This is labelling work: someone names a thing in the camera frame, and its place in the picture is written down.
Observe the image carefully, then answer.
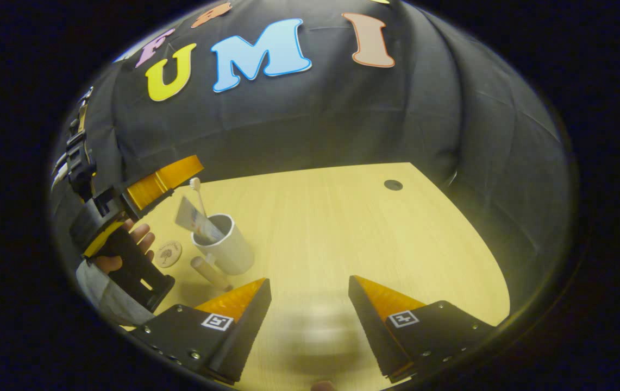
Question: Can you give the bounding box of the beige toothbrush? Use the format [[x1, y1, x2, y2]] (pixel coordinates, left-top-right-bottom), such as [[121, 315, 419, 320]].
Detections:
[[189, 177, 210, 218]]

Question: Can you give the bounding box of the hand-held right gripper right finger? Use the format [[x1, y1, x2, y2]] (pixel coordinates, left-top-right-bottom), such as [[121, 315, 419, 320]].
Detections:
[[348, 275, 498, 383]]

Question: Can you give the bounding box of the white cup with wooden handle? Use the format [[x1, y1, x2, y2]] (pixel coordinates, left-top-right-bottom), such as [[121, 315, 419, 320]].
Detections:
[[190, 213, 256, 292]]

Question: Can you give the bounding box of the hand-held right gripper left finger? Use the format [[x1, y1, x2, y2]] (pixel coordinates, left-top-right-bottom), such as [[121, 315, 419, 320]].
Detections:
[[128, 278, 272, 385]]

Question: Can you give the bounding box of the black backdrop cloth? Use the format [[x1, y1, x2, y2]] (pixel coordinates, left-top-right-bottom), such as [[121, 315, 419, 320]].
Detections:
[[49, 0, 579, 316]]

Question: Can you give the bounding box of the light wooden desktop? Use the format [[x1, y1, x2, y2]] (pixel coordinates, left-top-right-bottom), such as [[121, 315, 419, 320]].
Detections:
[[120, 162, 510, 391]]

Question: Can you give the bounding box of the round cork coaster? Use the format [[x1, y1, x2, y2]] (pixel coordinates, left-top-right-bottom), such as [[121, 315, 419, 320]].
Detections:
[[154, 241, 183, 269]]

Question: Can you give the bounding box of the white toothpaste tube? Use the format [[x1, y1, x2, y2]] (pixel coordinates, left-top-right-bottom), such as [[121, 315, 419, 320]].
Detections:
[[174, 195, 227, 245]]

